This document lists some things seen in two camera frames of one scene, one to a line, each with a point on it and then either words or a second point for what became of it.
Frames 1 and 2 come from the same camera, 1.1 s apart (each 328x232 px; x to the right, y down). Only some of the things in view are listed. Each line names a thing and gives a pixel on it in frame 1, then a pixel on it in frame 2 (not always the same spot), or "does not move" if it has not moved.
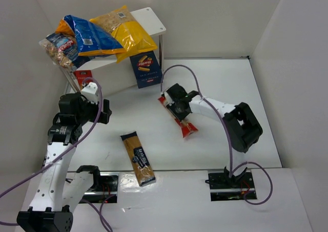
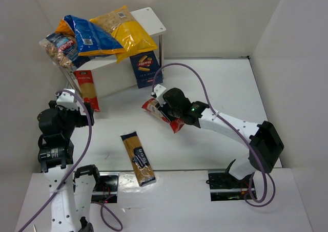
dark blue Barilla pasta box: (146, 69) does not move
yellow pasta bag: (122, 26) does not move
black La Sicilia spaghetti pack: (143, 170) does not move
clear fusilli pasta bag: (62, 48) does not move
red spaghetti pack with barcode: (187, 128) to (151, 106)
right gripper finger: (104, 116) to (90, 110)
